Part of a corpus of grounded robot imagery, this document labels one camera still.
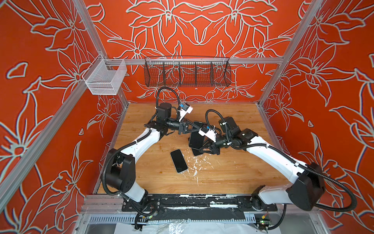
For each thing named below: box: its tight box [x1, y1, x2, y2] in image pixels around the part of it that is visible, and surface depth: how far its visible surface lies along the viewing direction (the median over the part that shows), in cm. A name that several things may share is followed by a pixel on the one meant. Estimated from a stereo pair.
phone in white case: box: [169, 148, 189, 174], surface depth 89 cm
